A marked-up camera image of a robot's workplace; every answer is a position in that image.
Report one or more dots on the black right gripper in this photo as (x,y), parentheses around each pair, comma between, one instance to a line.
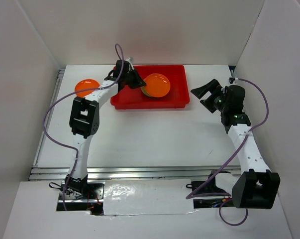
(212,86)

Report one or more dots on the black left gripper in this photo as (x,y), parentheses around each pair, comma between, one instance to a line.
(138,81)

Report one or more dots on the green plate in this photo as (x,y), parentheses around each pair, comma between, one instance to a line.
(145,92)

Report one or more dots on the orange plate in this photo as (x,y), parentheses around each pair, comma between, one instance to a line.
(157,85)
(84,87)

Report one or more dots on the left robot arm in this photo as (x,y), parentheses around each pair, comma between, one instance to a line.
(85,120)

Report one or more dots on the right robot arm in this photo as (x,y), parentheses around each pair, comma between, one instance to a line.
(245,176)

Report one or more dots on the red plastic bin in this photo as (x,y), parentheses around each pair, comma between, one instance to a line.
(134,99)

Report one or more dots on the white foil cover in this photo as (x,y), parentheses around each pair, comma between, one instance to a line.
(146,197)

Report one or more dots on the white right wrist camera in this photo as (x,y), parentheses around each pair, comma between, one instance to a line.
(233,80)

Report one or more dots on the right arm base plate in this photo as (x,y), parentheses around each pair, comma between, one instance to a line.
(209,190)

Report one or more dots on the aluminium rail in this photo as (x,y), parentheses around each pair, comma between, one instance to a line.
(108,173)

